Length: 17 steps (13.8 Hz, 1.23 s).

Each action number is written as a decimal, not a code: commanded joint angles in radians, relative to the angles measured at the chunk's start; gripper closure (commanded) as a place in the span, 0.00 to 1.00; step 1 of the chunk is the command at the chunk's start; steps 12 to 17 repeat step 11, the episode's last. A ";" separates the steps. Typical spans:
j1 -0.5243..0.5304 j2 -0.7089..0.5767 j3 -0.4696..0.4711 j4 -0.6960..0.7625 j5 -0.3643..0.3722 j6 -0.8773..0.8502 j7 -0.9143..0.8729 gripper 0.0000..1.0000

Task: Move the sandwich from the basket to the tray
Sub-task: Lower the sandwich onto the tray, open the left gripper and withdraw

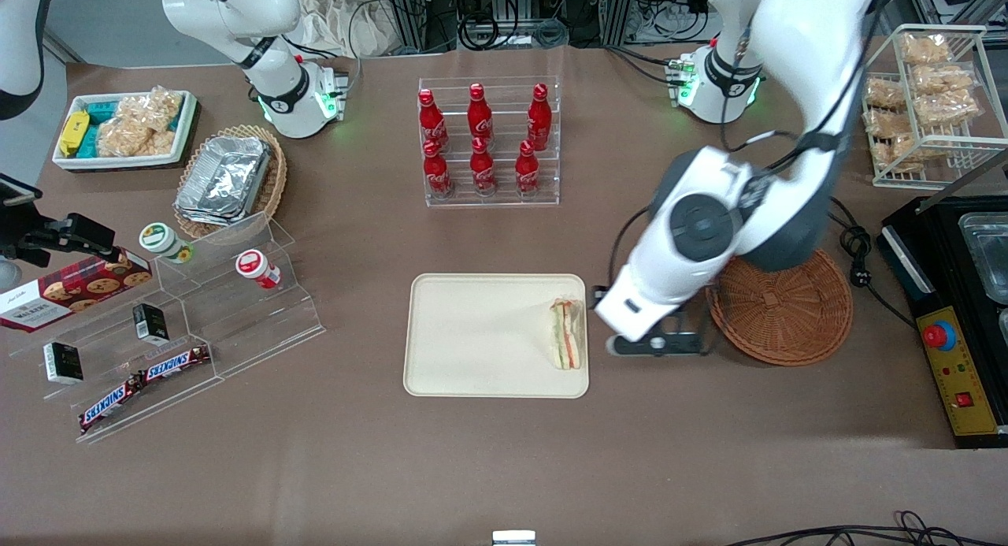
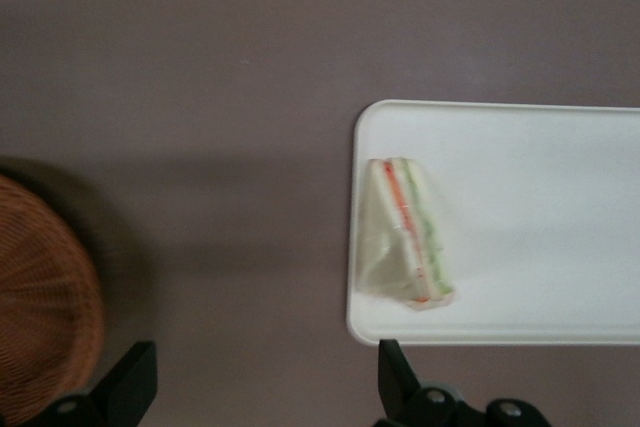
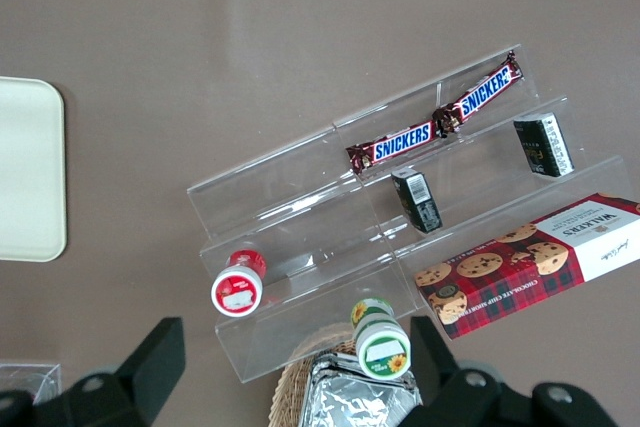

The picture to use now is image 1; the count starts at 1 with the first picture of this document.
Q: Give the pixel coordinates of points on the red lidded yogurt cup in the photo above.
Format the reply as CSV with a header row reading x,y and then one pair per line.
x,y
252,264

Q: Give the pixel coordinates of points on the steel appliance pan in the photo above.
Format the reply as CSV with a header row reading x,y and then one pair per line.
x,y
988,254

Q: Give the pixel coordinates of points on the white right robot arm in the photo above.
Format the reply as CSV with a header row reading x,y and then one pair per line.
x,y
236,10

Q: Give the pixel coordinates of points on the bagged fried snack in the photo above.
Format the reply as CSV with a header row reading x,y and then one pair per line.
x,y
913,152
888,123
925,48
949,109
884,93
945,79

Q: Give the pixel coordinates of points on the yellow snack packet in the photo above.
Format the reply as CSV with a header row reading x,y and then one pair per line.
x,y
73,132

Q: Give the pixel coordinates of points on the clear acrylic stepped display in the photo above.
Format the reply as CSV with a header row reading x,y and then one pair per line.
x,y
236,325

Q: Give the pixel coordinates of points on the teal snack packet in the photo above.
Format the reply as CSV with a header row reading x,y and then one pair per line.
x,y
102,111
89,142

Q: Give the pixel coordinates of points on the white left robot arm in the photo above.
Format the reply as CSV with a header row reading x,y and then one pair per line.
x,y
803,57

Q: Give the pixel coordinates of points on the Snickers chocolate bar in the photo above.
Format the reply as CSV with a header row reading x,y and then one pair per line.
x,y
106,404
175,363

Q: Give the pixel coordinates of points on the white rectangular plastic bin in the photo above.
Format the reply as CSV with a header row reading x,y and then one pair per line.
x,y
110,162

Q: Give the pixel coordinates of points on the small black box gold print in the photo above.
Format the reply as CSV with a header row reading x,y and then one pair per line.
x,y
63,363

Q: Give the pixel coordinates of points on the silver foil wrapped pack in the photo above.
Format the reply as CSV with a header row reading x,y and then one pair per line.
x,y
203,215
228,168

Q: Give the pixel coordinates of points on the clear acrylic bottle rack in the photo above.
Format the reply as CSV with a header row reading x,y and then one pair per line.
x,y
504,200

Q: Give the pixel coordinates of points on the Walkers red tartan cookie box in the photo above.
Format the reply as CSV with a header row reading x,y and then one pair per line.
x,y
79,290

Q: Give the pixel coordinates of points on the beige cloth bag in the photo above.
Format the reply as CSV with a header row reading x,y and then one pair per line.
x,y
339,22

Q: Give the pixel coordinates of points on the green sunflower yogurt cup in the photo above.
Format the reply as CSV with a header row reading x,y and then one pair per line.
x,y
157,239

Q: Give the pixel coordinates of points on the round brown wicker basket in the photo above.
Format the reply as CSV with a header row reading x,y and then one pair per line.
x,y
787,317

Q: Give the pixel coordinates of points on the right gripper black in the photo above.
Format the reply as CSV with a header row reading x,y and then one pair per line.
x,y
22,229

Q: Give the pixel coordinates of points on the red Coca-Cola bottle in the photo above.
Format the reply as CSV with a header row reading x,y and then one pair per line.
x,y
483,172
437,176
539,119
431,120
527,172
479,116

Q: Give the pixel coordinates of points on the cream plastic tray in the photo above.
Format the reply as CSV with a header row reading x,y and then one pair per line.
x,y
480,333

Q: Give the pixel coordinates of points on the small black box with barcode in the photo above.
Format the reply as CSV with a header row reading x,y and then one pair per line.
x,y
150,324

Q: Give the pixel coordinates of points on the red emergency stop button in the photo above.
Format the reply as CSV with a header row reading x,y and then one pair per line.
x,y
939,336

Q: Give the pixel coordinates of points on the black countertop appliance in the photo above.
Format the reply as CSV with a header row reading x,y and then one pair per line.
x,y
929,262

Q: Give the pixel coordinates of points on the aluminium frame post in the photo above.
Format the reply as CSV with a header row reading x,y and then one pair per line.
x,y
408,14
620,10

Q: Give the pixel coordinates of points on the grey metal bar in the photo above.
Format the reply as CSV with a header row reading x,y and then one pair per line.
x,y
969,180

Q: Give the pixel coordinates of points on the triangular sandwich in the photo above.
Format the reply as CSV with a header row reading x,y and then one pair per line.
x,y
567,341

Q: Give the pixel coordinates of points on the oval light wicker basket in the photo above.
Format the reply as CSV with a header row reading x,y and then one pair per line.
x,y
277,176

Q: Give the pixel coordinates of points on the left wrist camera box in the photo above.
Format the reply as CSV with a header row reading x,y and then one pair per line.
x,y
661,345

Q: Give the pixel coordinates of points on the bagged rice cracker snack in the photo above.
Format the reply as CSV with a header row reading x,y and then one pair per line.
x,y
153,109
126,140

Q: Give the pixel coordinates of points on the small white device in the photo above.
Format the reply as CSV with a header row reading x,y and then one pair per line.
x,y
513,539

